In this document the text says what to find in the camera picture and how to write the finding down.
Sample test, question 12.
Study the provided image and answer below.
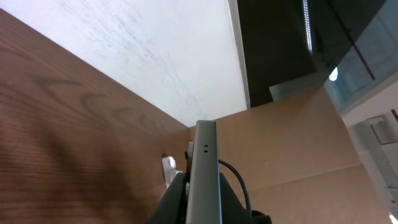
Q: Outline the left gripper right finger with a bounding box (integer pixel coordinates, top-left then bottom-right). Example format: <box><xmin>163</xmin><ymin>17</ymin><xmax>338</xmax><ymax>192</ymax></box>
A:
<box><xmin>220</xmin><ymin>172</ymin><xmax>252</xmax><ymax>224</ymax></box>

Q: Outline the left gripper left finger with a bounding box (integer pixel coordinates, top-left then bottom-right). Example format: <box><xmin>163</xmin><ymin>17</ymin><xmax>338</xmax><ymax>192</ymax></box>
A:
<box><xmin>146</xmin><ymin>173</ymin><xmax>186</xmax><ymax>224</ymax></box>

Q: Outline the white power strip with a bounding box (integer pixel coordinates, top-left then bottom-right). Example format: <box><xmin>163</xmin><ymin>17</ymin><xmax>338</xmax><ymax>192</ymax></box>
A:
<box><xmin>162</xmin><ymin>156</ymin><xmax>182</xmax><ymax>188</ymax></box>

